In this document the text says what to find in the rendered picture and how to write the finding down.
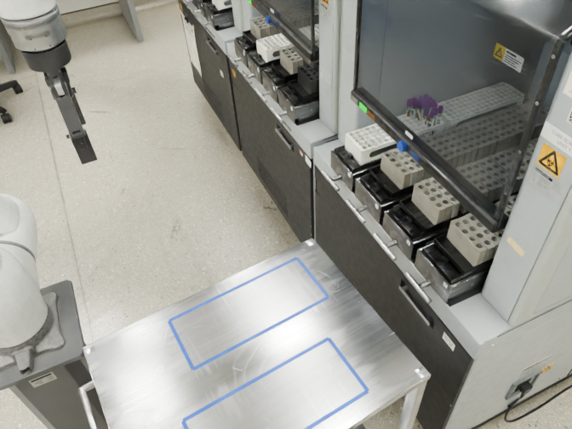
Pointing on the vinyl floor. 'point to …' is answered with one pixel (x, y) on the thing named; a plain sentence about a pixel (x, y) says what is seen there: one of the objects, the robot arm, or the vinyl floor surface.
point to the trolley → (258, 356)
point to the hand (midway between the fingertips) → (82, 138)
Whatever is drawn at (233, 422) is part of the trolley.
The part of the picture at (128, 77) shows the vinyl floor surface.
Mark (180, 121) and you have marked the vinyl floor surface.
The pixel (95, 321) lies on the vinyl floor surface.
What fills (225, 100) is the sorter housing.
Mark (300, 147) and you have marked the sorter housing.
